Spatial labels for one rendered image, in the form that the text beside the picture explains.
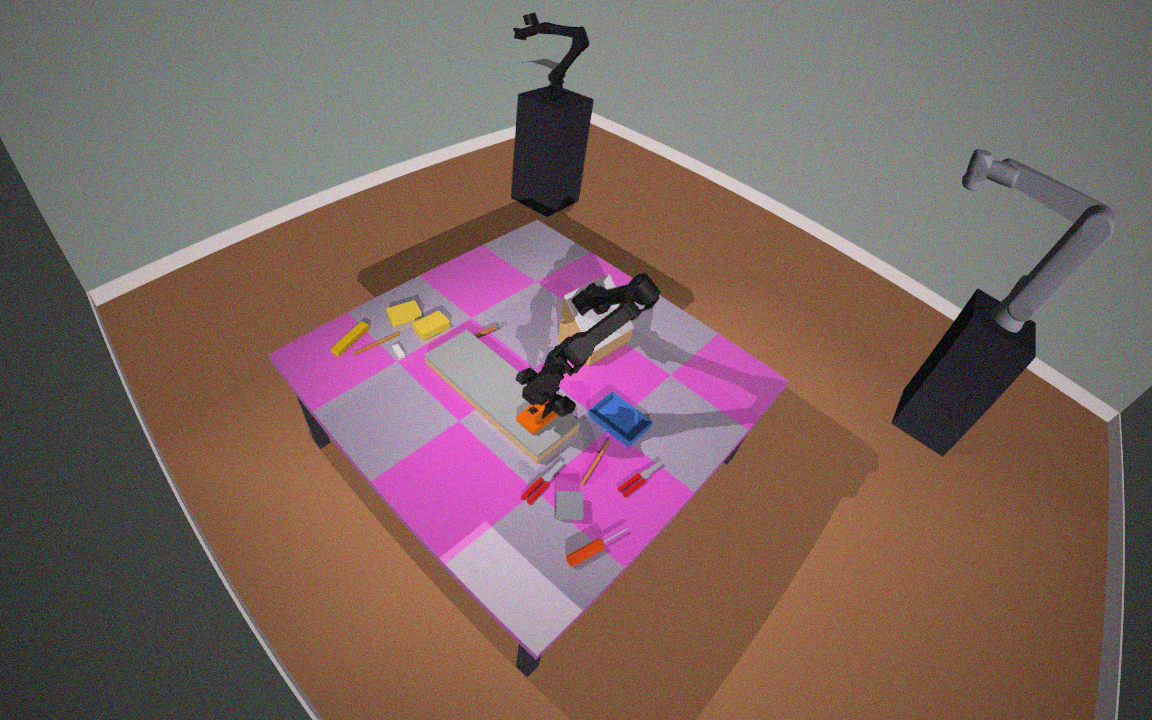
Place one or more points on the blue shallow tray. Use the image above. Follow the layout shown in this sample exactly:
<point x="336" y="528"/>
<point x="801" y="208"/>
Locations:
<point x="620" y="418"/>

